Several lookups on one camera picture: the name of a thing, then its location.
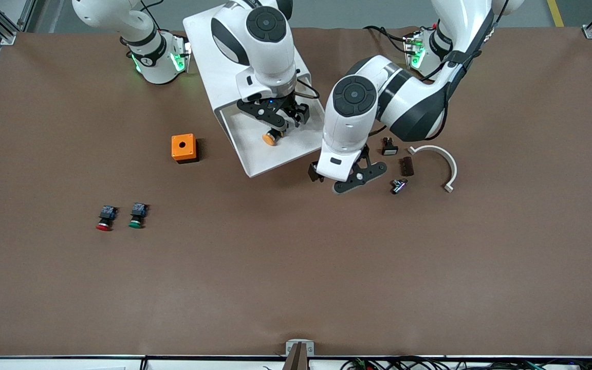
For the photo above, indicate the white plastic drawer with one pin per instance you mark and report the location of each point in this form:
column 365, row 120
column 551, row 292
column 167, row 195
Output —
column 265, row 159

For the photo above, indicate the white drawer cabinet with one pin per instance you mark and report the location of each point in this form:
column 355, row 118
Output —
column 208, row 61

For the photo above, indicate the green push button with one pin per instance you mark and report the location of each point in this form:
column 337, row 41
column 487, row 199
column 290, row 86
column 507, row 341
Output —
column 137, row 216

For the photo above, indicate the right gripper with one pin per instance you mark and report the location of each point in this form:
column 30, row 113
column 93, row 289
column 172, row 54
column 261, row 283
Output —
column 291, row 107

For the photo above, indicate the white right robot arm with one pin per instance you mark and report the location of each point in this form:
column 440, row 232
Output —
column 265, row 51

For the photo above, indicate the brown table cover sheet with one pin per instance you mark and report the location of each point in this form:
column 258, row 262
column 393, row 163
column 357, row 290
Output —
column 296, row 257

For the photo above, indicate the brown terminal block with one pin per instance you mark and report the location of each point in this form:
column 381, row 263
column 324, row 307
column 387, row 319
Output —
column 407, row 166

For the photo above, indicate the orange box with hole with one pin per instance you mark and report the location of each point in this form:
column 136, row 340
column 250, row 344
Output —
column 183, row 147

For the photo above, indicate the white table edge rail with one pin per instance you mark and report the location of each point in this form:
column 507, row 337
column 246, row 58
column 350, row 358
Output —
column 44, row 364

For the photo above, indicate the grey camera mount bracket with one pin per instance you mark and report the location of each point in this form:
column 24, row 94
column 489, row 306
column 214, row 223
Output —
column 299, row 349

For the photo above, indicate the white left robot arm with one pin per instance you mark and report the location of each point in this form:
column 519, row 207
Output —
column 350, row 128

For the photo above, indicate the red push button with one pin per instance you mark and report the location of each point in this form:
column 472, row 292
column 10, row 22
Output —
column 106, row 219

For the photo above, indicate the yellow push button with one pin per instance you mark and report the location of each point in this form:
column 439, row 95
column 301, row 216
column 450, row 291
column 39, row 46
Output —
column 270, row 137

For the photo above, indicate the black square push button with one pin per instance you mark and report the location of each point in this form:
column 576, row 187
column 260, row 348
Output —
column 389, row 147

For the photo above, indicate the white curved bracket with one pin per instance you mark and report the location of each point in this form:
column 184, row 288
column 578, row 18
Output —
column 452, row 164

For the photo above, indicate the silver key switch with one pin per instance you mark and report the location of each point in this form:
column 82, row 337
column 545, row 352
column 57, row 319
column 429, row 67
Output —
column 399, row 186

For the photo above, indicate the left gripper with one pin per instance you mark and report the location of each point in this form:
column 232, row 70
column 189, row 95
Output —
column 314, row 172

